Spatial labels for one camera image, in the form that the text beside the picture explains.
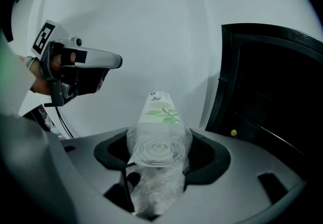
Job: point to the person's left hand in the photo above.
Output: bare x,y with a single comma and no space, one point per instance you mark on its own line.
56,64

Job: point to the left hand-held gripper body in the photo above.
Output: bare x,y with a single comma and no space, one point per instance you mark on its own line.
46,38

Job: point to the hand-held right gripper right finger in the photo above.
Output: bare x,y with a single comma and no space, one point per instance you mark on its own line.
239,180

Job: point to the clear plastic bottle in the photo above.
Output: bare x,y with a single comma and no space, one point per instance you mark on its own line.
159,137

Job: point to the person's left forearm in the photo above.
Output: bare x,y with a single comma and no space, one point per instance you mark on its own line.
40,84

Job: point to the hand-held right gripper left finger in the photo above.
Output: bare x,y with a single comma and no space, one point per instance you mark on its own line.
101,167

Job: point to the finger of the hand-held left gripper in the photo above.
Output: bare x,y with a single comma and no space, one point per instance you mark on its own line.
106,60

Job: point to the black glass-door cabinet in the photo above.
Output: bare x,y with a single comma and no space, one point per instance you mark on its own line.
272,79

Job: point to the white wristband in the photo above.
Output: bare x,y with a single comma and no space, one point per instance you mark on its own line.
29,62

